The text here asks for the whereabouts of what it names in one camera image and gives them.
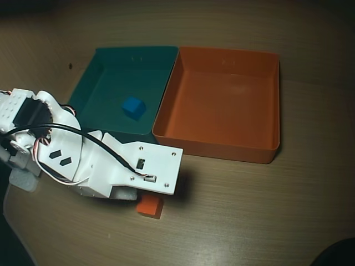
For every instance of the orange cube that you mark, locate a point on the orange cube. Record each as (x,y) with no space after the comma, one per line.
(148,208)

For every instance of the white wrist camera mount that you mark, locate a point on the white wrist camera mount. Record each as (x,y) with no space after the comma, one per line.
(155,166)

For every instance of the translucent white arm base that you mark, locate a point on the translucent white arm base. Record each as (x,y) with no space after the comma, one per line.
(23,181)

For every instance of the black round object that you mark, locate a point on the black round object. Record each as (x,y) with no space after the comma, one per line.
(338,255)

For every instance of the orange plastic box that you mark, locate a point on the orange plastic box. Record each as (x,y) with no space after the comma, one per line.
(222,110)

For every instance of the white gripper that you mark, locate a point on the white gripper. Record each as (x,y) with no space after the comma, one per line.
(125,194)

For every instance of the blue cube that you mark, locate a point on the blue cube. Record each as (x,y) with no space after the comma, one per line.
(133,108)

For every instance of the teal plastic box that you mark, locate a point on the teal plastic box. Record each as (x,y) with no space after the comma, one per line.
(111,83)

